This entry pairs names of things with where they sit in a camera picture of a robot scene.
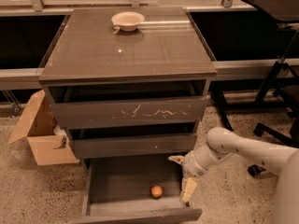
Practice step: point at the white plastic bag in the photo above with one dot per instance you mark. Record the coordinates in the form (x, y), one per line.
(58, 131)

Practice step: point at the grey top drawer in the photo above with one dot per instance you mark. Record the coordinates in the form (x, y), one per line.
(86, 106)

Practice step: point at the black office chair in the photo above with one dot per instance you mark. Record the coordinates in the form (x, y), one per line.
(285, 80)

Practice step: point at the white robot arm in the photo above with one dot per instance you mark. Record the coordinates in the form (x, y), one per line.
(222, 143)

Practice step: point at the grey bottom drawer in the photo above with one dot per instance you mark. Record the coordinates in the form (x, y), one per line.
(118, 192)

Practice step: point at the white paper bowl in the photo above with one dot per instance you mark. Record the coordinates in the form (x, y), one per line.
(127, 21)

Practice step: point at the grey drawer cabinet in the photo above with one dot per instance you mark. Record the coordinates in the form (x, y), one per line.
(91, 50)

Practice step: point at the open cardboard box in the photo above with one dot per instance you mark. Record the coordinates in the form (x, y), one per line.
(36, 125)

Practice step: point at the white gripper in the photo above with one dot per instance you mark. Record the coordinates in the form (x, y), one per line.
(189, 165)

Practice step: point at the orange fruit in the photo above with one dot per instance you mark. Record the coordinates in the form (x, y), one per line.
(156, 192)

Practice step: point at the grey drawer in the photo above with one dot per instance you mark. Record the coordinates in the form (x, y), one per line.
(86, 106)
(118, 192)
(133, 140)

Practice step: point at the metal window rail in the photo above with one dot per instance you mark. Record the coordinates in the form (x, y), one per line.
(124, 0)

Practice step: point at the grey middle drawer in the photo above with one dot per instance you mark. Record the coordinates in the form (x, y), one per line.
(133, 140)

